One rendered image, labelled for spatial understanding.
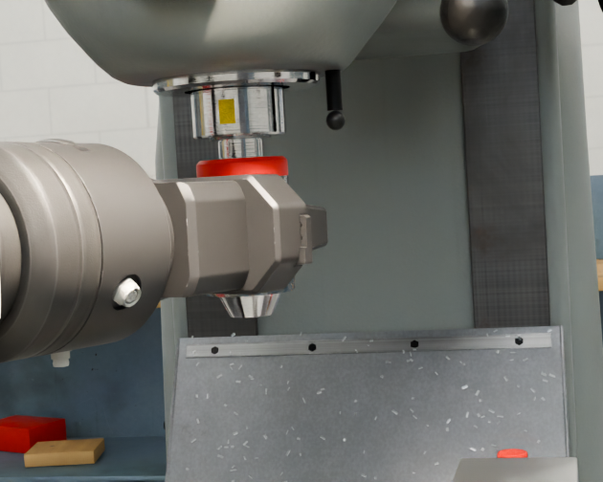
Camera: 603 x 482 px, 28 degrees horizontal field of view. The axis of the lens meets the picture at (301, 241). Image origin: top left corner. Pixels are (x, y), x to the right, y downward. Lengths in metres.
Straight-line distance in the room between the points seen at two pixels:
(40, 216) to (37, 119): 4.79
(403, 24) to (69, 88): 4.51
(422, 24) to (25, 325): 0.34
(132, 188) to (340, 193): 0.50
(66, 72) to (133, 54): 4.65
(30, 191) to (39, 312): 0.05
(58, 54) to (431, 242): 4.32
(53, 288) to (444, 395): 0.55
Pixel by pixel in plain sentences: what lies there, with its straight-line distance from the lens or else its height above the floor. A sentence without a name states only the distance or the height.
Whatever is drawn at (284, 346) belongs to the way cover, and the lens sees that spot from 0.99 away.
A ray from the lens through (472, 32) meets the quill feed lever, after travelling 0.53.
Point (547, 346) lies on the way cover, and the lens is 0.97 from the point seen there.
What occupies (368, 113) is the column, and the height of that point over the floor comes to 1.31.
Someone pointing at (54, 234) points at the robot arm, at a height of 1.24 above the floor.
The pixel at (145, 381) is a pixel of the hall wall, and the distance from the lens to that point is 5.15.
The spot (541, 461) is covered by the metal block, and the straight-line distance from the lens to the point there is 0.63.
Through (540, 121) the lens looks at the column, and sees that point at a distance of 0.97.
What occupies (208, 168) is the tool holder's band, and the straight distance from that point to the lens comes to 0.60.
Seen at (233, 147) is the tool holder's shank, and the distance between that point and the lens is 0.61.
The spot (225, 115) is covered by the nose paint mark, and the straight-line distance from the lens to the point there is 0.60.
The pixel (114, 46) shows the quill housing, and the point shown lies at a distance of 0.56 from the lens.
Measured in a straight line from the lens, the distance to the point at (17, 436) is 4.96.
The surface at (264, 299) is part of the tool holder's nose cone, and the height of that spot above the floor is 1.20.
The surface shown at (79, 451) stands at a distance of 4.65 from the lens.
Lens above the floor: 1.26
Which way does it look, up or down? 3 degrees down
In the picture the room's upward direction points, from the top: 3 degrees counter-clockwise
